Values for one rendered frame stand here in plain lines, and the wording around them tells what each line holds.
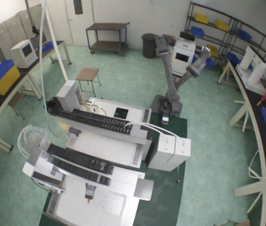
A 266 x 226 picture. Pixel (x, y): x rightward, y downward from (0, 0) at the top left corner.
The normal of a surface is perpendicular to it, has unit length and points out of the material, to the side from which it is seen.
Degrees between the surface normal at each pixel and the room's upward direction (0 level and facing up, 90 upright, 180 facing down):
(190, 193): 0
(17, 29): 90
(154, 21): 90
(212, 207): 0
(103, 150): 0
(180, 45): 90
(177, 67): 90
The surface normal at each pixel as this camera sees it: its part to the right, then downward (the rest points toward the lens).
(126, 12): -0.23, 0.79
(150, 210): 0.02, -0.58
